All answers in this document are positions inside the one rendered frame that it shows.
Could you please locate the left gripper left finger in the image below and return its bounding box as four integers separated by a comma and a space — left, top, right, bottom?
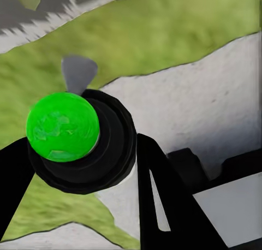
0, 136, 35, 239

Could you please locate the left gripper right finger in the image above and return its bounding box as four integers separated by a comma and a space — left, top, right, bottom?
136, 133, 229, 250

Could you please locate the insectifuge atomizer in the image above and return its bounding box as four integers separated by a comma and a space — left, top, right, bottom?
26, 54, 138, 195

